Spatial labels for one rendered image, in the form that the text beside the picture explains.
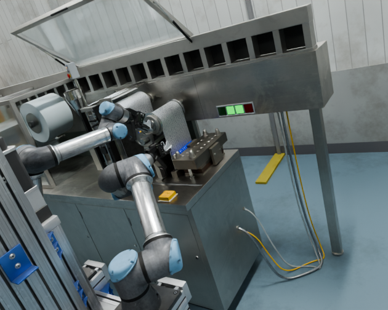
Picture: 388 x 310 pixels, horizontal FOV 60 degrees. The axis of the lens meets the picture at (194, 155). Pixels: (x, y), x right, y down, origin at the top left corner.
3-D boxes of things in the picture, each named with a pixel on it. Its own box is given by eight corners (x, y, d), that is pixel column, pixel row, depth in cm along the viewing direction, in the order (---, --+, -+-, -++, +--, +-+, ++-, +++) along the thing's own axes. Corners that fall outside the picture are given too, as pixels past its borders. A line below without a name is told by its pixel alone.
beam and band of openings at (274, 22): (6, 110, 345) (-5, 88, 336) (13, 107, 351) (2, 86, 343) (313, 50, 166) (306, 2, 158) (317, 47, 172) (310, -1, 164)
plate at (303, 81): (16, 138, 354) (3, 111, 343) (39, 127, 374) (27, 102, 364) (323, 109, 175) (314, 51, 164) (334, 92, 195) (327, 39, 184)
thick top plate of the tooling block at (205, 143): (175, 169, 202) (172, 160, 200) (207, 141, 231) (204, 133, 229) (197, 169, 193) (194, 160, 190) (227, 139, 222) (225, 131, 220)
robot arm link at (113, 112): (95, 115, 172) (100, 99, 173) (111, 121, 181) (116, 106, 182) (105, 116, 168) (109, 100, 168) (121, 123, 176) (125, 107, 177)
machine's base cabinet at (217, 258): (18, 259, 353) (-24, 189, 322) (66, 222, 400) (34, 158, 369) (229, 326, 207) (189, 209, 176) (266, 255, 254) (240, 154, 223)
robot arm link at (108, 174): (94, 195, 139) (116, 205, 186) (119, 186, 140) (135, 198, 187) (86, 168, 141) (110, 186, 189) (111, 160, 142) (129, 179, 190)
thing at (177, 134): (171, 158, 206) (162, 130, 199) (191, 141, 223) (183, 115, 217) (172, 158, 206) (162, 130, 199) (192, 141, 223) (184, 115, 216)
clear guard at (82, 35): (15, 32, 223) (16, 32, 223) (79, 65, 263) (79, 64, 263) (127, -17, 162) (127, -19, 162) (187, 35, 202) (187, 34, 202)
